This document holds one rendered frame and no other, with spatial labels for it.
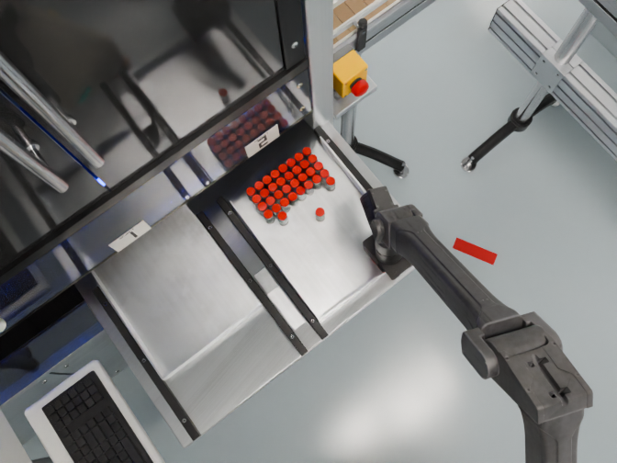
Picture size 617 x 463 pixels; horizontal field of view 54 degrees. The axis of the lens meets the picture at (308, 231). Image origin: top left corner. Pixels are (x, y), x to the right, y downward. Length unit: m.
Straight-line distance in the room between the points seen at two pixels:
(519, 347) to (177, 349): 0.80
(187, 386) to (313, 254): 0.40
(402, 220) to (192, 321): 0.55
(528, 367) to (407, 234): 0.34
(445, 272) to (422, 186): 1.44
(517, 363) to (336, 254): 0.66
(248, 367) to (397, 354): 0.97
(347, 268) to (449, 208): 1.06
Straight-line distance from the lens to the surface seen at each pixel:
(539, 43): 2.08
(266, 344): 1.36
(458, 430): 2.27
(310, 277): 1.37
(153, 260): 1.44
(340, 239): 1.39
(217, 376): 1.37
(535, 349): 0.83
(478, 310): 0.88
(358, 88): 1.38
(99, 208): 1.15
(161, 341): 1.40
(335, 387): 2.23
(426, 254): 0.99
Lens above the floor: 2.23
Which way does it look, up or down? 75 degrees down
